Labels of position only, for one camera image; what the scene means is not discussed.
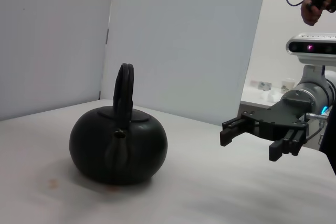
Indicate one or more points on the black round teapot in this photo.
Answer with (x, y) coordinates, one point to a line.
(118, 150)

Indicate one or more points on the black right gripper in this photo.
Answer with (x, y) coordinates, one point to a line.
(278, 119)

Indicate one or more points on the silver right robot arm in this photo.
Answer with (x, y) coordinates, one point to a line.
(315, 90)

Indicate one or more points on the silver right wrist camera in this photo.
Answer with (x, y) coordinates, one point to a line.
(312, 47)

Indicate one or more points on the white side table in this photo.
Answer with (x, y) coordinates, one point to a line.
(258, 100)

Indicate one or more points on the person's bare hand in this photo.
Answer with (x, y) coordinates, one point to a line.
(309, 15)

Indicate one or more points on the white backdrop panel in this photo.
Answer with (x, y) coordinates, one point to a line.
(183, 40)
(52, 40)

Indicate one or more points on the small patterned box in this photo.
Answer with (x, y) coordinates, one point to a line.
(264, 86)

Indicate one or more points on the white paper cup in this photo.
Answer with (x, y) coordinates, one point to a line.
(288, 85)

